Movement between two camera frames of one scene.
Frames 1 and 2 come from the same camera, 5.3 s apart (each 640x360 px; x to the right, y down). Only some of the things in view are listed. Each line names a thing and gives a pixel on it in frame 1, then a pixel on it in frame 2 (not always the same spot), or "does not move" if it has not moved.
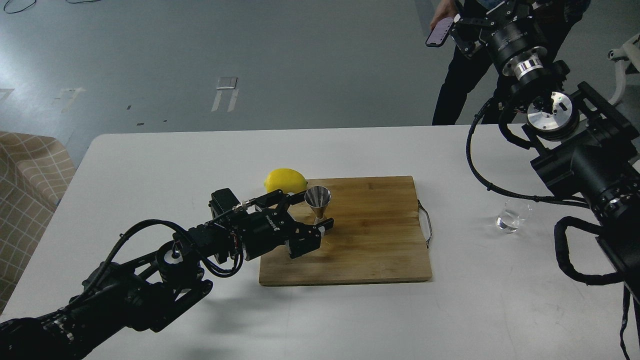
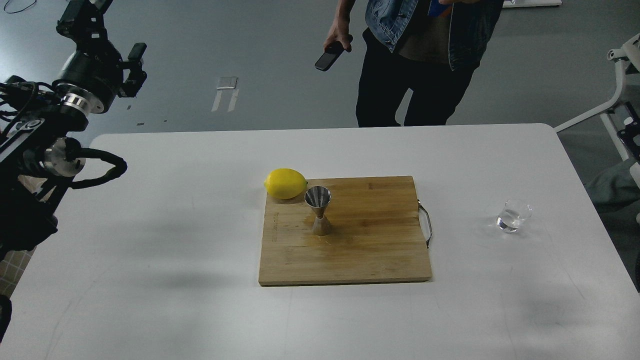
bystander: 509,41 to 431,47
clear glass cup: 515,212 does not move
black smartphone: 440,32 to 332,53
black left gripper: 266,231 to 92,76
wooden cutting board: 377,236 does not move
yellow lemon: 288,180 does not move
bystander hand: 447,8 to 339,31
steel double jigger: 318,198 does not move
